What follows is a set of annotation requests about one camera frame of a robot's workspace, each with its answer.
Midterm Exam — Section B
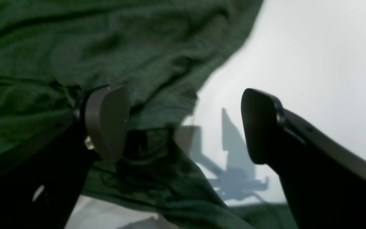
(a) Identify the dark green t-shirt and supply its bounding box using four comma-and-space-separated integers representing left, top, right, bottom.
0, 0, 297, 229

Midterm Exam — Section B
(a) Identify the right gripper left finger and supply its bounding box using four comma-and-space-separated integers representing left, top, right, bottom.
0, 86, 129, 229

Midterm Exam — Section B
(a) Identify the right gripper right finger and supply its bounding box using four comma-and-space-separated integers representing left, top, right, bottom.
241, 88, 366, 229

